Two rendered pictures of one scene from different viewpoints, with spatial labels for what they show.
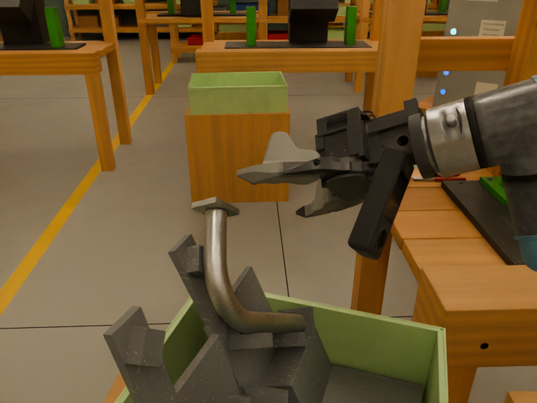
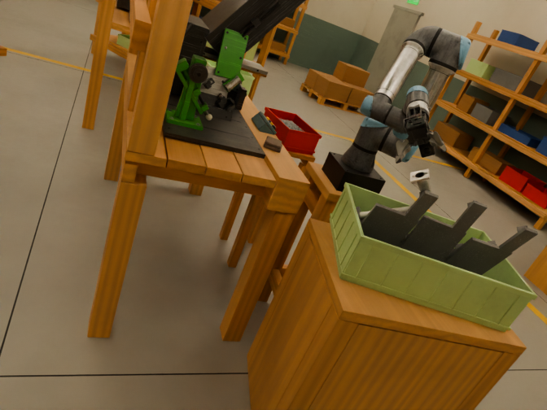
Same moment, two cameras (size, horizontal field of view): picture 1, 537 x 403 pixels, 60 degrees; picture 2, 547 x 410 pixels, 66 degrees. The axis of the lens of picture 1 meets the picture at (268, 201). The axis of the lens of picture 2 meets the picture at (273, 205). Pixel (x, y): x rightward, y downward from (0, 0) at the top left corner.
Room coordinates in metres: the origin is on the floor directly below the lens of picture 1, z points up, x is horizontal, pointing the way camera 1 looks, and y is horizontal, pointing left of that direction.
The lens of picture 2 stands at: (1.41, 1.05, 1.49)
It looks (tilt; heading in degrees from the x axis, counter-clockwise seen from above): 25 degrees down; 245
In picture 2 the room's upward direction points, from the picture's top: 22 degrees clockwise
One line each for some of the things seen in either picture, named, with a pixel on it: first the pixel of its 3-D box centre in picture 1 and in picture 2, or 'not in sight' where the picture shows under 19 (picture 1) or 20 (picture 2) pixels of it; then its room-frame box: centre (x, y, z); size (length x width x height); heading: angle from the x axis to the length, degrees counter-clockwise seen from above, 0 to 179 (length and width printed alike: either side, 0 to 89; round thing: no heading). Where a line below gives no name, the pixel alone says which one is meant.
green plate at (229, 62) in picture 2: not in sight; (229, 54); (0.97, -0.99, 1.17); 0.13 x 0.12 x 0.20; 92
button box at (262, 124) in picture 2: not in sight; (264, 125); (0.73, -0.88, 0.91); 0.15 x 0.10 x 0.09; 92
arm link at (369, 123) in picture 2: not in sight; (374, 132); (0.36, -0.54, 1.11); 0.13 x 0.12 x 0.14; 139
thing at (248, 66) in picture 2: not in sight; (228, 59); (0.94, -1.15, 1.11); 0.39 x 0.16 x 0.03; 2
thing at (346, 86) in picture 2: not in sight; (340, 85); (-2.48, -6.59, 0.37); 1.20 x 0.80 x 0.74; 10
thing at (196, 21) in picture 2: not in sight; (178, 53); (1.18, -1.17, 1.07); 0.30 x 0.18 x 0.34; 92
